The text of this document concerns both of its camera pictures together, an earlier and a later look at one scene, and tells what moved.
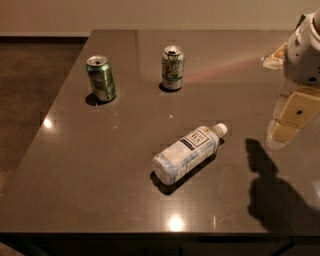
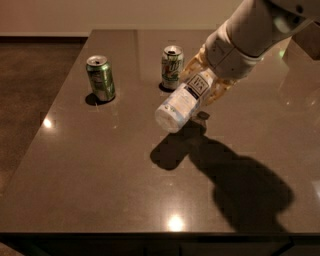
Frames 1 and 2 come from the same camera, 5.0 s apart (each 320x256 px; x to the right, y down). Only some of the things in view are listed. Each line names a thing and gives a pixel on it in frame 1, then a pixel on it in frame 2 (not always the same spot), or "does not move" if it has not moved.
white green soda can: (172, 65) does not move
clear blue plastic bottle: (187, 153) -> (184, 106)
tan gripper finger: (277, 59) -> (227, 53)
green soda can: (102, 77) does not move
